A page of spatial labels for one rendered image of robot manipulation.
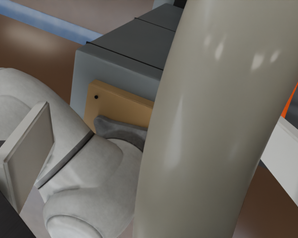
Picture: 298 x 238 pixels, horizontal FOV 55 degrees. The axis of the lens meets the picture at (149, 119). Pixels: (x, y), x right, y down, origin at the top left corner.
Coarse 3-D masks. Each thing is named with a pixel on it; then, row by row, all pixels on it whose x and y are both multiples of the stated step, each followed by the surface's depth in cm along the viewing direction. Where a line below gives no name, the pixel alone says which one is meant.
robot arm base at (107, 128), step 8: (96, 120) 69; (104, 120) 68; (112, 120) 69; (96, 128) 70; (104, 128) 68; (112, 128) 68; (120, 128) 67; (128, 128) 67; (136, 128) 66; (144, 128) 67; (104, 136) 67; (112, 136) 65; (120, 136) 64; (128, 136) 65; (136, 136) 65; (144, 136) 66; (136, 144) 64
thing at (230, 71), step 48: (192, 0) 6; (240, 0) 5; (288, 0) 5; (192, 48) 6; (240, 48) 5; (288, 48) 5; (192, 96) 6; (240, 96) 6; (288, 96) 6; (144, 144) 8; (192, 144) 6; (240, 144) 6; (144, 192) 8; (192, 192) 7; (240, 192) 7
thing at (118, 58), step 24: (168, 0) 131; (144, 24) 96; (168, 24) 103; (96, 48) 70; (120, 48) 74; (144, 48) 78; (168, 48) 83; (96, 72) 68; (120, 72) 66; (144, 72) 65; (72, 96) 74; (144, 96) 67
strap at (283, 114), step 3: (297, 84) 130; (294, 90) 132; (291, 96) 133; (288, 102) 135; (288, 105) 136; (285, 108) 137; (282, 111) 138; (285, 111) 138; (282, 114) 139; (285, 114) 138
